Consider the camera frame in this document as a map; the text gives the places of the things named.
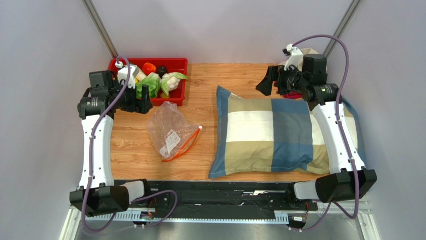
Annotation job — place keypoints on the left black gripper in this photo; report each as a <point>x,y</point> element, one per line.
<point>144,105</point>

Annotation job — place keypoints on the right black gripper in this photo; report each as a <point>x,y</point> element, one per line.
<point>279,81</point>

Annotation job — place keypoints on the green lettuce cabbage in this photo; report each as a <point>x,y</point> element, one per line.
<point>153,83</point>

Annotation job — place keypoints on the clear zip top bag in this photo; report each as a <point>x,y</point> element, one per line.
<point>170,132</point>

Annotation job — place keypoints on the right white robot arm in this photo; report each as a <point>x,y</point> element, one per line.
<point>349,179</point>

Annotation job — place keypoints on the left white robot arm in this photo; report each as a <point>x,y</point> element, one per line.
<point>97,193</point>

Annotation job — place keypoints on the olive green fruit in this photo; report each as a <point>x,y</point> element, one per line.
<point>164,96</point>

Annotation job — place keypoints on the red cloth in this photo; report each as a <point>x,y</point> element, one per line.
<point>293,96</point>

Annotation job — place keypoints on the white cauliflower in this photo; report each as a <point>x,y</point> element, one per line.
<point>171,81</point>

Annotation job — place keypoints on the red tomato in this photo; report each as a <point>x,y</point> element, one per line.
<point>149,68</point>

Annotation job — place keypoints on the dark avocado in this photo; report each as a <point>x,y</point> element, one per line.
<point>161,71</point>

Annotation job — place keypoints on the plaid pillow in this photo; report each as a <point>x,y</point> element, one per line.
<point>266,135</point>

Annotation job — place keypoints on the red plastic bin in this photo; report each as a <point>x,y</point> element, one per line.
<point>179,65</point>

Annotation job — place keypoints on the beige bucket hat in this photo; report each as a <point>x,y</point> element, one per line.
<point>305,51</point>

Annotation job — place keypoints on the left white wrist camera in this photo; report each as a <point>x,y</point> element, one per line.
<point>129,73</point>

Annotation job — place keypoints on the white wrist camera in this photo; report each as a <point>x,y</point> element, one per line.
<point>295,56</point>
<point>129,73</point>

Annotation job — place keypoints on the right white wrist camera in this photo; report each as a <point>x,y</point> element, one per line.
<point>295,56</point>

